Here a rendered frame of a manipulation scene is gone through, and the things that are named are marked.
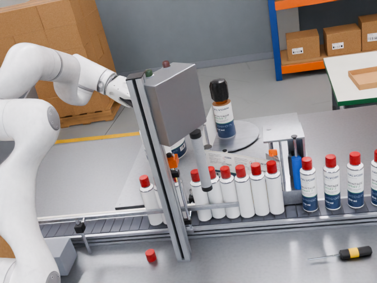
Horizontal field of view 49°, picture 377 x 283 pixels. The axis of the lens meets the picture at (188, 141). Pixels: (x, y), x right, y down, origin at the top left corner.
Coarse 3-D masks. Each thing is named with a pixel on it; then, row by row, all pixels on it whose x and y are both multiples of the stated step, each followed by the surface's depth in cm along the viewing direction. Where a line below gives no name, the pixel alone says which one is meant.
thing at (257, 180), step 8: (256, 168) 138; (256, 176) 139; (264, 176) 140; (256, 184) 140; (264, 184) 141; (256, 192) 142; (264, 192) 142; (256, 200) 144; (264, 200) 143; (256, 208) 146; (264, 208) 145; (264, 216) 146
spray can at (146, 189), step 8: (144, 176) 147; (144, 184) 146; (152, 184) 149; (144, 192) 146; (152, 192) 148; (144, 200) 149; (152, 200) 149; (152, 208) 150; (152, 216) 152; (160, 216) 153; (152, 224) 154; (160, 224) 154
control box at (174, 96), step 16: (176, 64) 123; (192, 64) 120; (160, 80) 113; (176, 80) 115; (192, 80) 120; (160, 96) 112; (176, 96) 116; (192, 96) 121; (160, 112) 114; (176, 112) 118; (192, 112) 123; (160, 128) 117; (176, 128) 119; (192, 128) 124
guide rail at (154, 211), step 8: (160, 208) 149; (184, 208) 146; (192, 208) 146; (200, 208) 145; (208, 208) 145; (216, 208) 145; (72, 216) 156; (80, 216) 155; (88, 216) 154; (96, 216) 153; (104, 216) 152; (112, 216) 152; (120, 216) 152
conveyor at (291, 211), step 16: (288, 208) 148; (320, 208) 144; (368, 208) 139; (48, 224) 169; (64, 224) 167; (96, 224) 162; (112, 224) 160; (128, 224) 158; (144, 224) 156; (192, 224) 151; (208, 224) 149
